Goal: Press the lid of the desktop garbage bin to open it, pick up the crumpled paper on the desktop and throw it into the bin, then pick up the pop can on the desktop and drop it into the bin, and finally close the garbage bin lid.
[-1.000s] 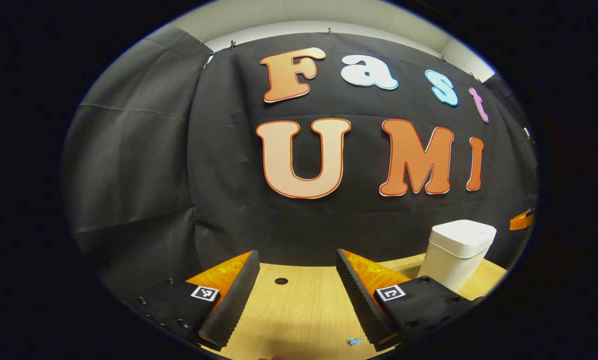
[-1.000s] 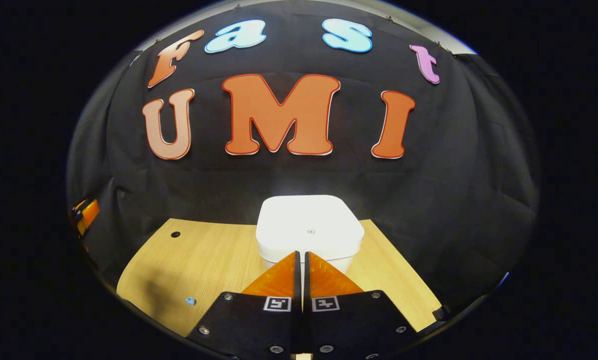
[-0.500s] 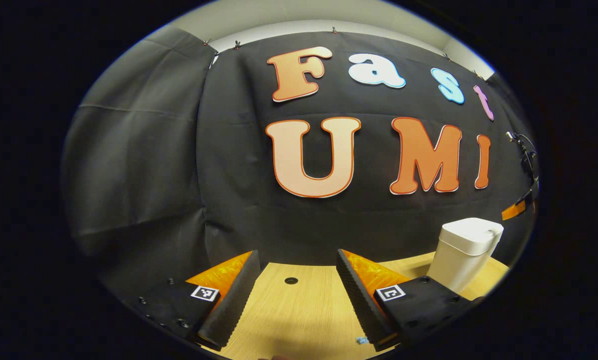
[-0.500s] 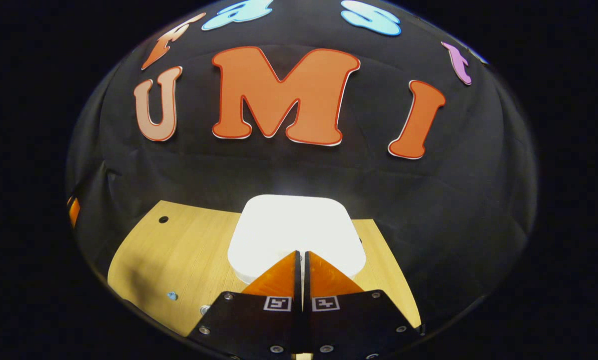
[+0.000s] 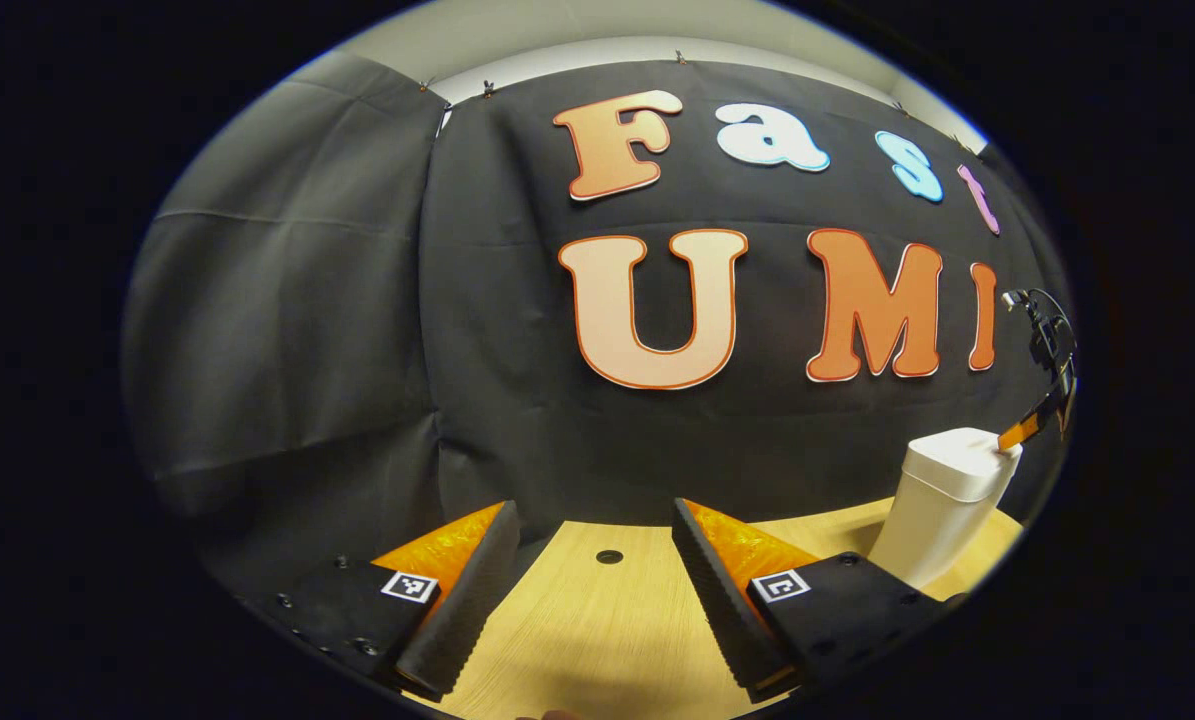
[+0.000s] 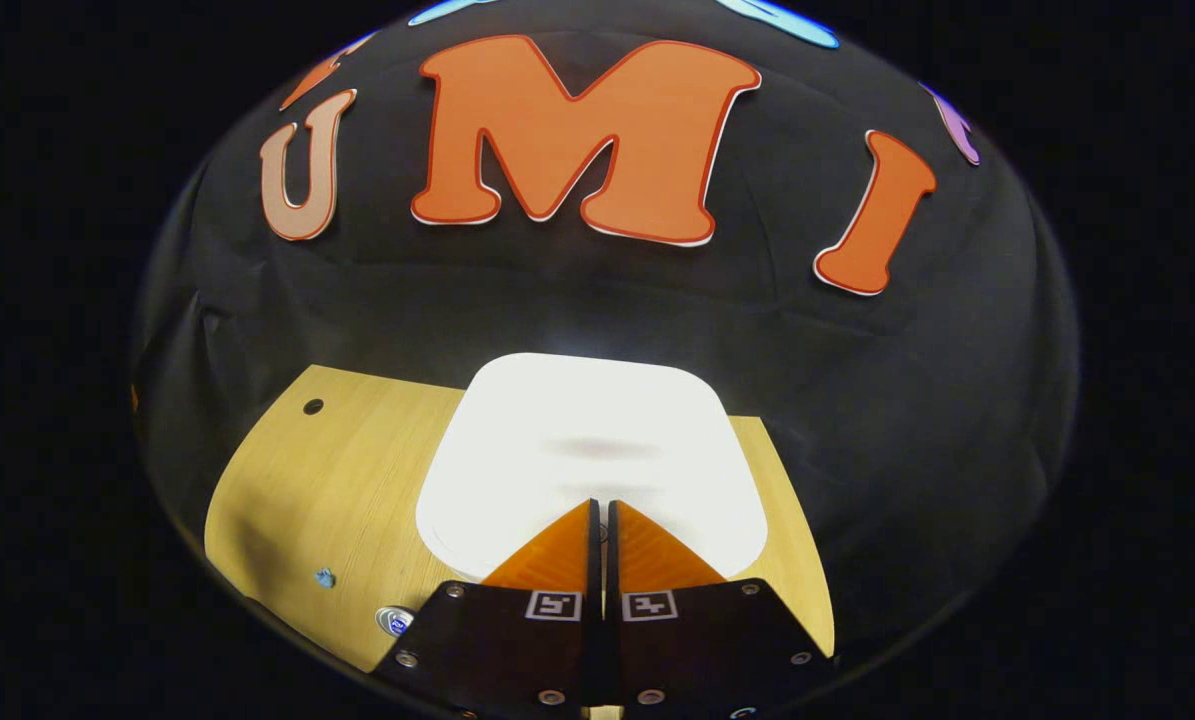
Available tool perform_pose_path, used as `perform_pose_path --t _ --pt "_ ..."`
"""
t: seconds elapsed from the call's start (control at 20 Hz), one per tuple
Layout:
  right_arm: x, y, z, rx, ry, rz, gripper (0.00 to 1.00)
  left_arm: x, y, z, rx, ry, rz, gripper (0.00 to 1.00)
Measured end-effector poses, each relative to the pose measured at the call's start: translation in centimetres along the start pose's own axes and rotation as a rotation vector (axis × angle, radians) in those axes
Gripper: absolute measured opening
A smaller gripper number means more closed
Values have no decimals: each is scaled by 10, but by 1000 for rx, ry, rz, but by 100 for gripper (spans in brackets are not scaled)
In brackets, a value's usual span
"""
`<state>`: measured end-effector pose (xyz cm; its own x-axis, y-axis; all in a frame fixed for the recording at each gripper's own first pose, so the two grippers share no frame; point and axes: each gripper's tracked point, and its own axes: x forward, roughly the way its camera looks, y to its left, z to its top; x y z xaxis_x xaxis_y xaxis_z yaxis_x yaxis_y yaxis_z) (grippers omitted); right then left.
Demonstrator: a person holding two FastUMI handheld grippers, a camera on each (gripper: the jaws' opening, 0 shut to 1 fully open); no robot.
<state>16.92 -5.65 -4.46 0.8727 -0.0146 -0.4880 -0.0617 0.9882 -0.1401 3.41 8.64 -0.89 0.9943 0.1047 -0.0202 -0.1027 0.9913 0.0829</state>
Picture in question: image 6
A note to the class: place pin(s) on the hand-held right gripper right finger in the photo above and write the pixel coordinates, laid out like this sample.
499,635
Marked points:
657,650

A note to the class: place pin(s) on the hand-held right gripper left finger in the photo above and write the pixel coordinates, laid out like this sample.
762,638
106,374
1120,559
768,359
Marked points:
557,640

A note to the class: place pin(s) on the white desktop garbage bin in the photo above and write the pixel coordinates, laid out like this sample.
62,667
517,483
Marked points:
587,450

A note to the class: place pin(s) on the blue paper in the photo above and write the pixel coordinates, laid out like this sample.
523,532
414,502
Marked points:
325,577

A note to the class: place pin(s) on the black backdrop cloth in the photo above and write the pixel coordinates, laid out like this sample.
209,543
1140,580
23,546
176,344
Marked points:
557,300

